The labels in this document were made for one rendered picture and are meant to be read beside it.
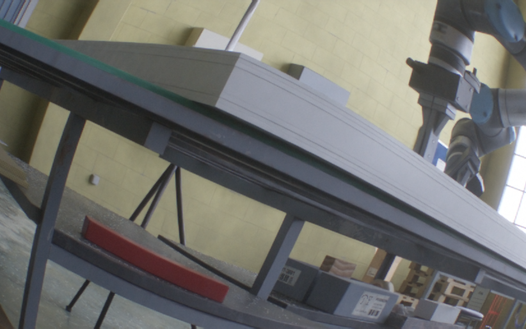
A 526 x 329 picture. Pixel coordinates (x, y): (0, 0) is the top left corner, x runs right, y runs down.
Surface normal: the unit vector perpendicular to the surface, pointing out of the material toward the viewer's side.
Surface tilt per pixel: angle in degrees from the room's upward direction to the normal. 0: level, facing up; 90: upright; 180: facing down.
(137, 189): 90
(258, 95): 90
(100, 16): 90
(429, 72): 90
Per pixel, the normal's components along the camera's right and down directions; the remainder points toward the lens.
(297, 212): -0.75, -0.34
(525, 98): -0.54, -0.35
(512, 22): 0.41, 0.14
